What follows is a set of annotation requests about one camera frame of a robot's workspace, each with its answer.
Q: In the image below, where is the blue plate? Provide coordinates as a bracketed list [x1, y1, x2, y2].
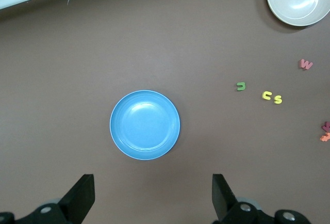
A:
[110, 89, 181, 161]

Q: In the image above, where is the pink foam letter w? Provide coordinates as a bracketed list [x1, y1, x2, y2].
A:
[299, 58, 314, 71]

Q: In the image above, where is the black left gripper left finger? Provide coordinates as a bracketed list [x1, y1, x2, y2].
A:
[0, 174, 95, 224]

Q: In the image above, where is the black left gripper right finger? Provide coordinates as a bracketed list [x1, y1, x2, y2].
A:
[212, 173, 310, 224]

